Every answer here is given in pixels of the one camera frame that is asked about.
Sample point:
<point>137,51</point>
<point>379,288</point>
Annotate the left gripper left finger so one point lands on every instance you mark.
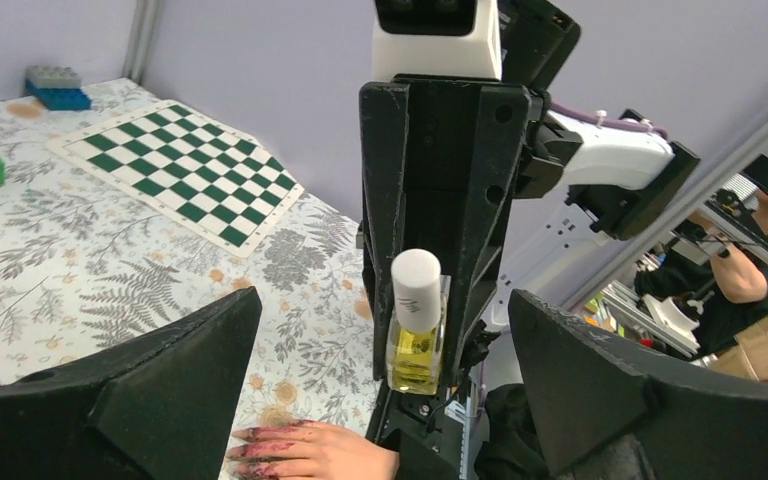
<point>159,406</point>

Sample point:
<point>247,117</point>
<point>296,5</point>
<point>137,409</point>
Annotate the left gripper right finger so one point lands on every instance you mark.
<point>605,407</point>

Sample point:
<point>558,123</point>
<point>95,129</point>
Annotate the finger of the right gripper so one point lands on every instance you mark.
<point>500,122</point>
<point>384,127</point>

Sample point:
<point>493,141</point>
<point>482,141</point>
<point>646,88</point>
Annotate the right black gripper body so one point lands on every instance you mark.
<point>536,39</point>

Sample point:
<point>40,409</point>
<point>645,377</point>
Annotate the yellow nail polish bottle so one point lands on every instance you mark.
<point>418,323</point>

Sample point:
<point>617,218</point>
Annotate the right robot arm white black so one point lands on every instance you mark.
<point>457,122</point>

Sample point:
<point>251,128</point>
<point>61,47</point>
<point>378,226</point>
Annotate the person's hand dark nails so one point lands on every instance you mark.
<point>310,450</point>

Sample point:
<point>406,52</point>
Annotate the floral patterned table cloth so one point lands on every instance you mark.
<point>84,266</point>

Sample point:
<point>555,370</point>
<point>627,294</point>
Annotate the seated person in black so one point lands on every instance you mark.
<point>739,286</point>

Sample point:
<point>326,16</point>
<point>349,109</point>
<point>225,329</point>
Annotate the green white checkerboard mat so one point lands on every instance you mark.
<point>212,179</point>

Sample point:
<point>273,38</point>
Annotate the grey blue lego bricks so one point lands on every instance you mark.
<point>57,88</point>

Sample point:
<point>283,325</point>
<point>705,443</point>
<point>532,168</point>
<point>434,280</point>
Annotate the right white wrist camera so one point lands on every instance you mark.
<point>458,39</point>

